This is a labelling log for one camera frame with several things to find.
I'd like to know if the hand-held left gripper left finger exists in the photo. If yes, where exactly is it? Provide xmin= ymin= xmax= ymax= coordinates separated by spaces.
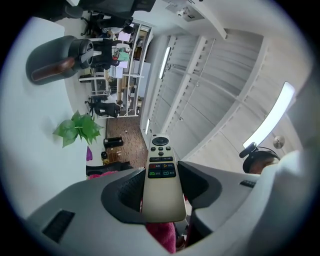
xmin=26 ymin=166 xmax=173 ymax=256

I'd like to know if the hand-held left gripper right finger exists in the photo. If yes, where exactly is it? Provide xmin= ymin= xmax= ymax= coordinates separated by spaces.
xmin=176 ymin=149 xmax=305 ymax=255

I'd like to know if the beige remote control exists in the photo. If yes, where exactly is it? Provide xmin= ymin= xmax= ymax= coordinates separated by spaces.
xmin=140 ymin=133 xmax=187 ymax=224

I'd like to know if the magenta cloth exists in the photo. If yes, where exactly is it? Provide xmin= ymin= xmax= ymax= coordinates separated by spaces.
xmin=87 ymin=170 xmax=195 ymax=255

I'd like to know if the black box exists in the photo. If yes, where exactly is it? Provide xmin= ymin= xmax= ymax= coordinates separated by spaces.
xmin=103 ymin=136 xmax=124 ymax=149

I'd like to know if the green leafy plant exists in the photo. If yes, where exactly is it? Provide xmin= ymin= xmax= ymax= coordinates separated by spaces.
xmin=52 ymin=109 xmax=105 ymax=149

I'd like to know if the round ceiling fixture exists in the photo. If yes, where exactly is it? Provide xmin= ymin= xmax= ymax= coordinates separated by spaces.
xmin=272 ymin=134 xmax=286 ymax=149

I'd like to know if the black office chair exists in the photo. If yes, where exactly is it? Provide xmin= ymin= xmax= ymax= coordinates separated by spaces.
xmin=84 ymin=96 xmax=121 ymax=118

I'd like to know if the white metal shelf rack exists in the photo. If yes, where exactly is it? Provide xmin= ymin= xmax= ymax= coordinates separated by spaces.
xmin=90 ymin=22 xmax=153 ymax=118

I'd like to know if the dark grey thermos jug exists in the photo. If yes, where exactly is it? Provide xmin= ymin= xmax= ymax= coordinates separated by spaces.
xmin=25 ymin=35 xmax=95 ymax=86

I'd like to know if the white ceiling unit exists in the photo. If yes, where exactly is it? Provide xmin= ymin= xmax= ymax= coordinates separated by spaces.
xmin=166 ymin=0 xmax=210 ymax=23

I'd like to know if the black head-worn camera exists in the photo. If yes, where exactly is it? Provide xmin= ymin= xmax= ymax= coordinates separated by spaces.
xmin=239 ymin=141 xmax=280 ymax=161

